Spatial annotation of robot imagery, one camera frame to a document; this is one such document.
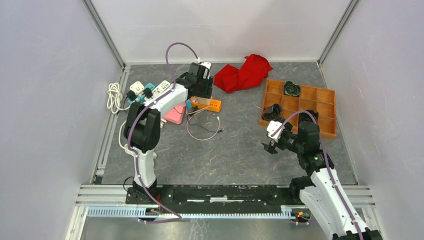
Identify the white cube adapter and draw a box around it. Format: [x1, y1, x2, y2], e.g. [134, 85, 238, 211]
[129, 81, 145, 95]

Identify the orange power strip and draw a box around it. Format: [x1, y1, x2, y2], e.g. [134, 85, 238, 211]
[190, 97, 222, 113]

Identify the white coiled cable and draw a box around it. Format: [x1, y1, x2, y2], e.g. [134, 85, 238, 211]
[106, 82, 124, 115]

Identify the pink power strip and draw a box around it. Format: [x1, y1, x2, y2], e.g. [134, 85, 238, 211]
[163, 103, 186, 125]

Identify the white power cord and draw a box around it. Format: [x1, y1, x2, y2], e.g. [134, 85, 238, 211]
[117, 117, 158, 160]

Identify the dark coiled cable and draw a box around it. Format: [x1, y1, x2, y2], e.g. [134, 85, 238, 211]
[283, 81, 302, 98]

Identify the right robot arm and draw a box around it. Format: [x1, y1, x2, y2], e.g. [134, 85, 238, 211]
[262, 110, 383, 240]

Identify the beige cube plug adapter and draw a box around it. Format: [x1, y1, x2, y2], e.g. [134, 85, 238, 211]
[190, 96, 212, 106]

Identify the white power strip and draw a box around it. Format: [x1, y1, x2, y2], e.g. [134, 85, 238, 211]
[151, 80, 171, 98]

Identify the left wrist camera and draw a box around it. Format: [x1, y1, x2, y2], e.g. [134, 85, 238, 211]
[199, 61, 212, 79]

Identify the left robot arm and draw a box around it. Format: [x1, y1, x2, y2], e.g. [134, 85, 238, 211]
[123, 61, 214, 204]

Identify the black bundled cable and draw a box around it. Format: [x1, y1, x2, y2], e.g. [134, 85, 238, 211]
[261, 103, 283, 122]

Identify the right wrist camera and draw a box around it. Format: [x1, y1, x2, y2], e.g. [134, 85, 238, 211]
[266, 120, 284, 140]

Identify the red cloth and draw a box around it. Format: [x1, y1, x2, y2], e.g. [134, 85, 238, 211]
[214, 54, 273, 94]

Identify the orange compartment tray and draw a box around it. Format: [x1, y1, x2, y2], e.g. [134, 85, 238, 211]
[259, 79, 337, 139]

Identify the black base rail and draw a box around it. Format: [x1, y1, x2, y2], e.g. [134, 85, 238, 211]
[125, 184, 303, 215]

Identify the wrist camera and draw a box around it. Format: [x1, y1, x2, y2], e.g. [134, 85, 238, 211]
[266, 120, 284, 140]
[199, 61, 212, 79]

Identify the pink charging cable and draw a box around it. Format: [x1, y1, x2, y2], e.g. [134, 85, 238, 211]
[185, 105, 222, 142]

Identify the blue plug adapter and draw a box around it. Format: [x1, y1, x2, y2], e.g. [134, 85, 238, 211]
[185, 99, 193, 110]

